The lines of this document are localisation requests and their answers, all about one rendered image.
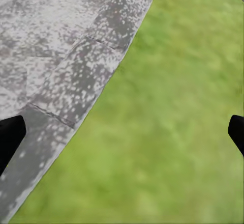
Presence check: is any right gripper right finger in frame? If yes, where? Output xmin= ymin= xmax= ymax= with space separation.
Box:
xmin=227 ymin=115 xmax=244 ymax=156

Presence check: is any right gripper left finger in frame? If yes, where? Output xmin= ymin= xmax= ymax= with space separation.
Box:
xmin=0 ymin=115 xmax=26 ymax=176

